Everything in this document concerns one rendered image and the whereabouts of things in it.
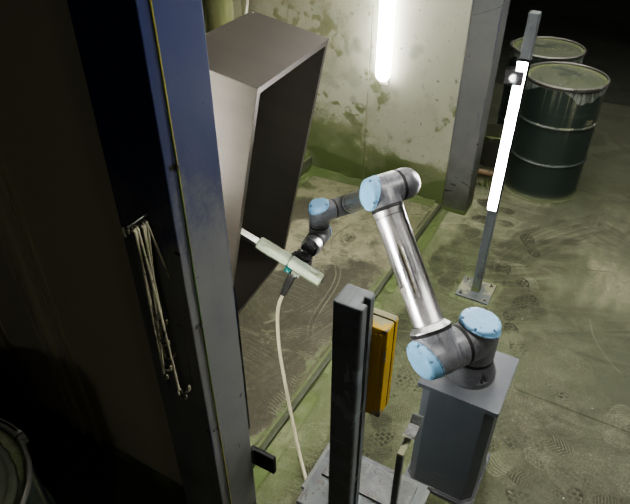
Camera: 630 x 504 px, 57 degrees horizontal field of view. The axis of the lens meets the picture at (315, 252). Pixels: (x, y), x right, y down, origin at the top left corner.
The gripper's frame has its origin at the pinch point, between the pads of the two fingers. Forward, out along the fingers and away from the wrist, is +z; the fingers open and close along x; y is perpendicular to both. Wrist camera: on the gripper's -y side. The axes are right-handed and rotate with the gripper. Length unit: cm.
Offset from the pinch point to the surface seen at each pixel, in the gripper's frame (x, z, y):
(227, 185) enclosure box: 35.8, 10.4, -29.3
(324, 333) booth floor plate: -28, -47, 73
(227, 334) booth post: 2, 72, -34
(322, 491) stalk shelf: -45, 85, -13
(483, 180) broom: -77, -254, 47
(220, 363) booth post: -1, 76, -26
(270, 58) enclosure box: 44, -13, -71
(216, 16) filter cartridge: 127, -144, -9
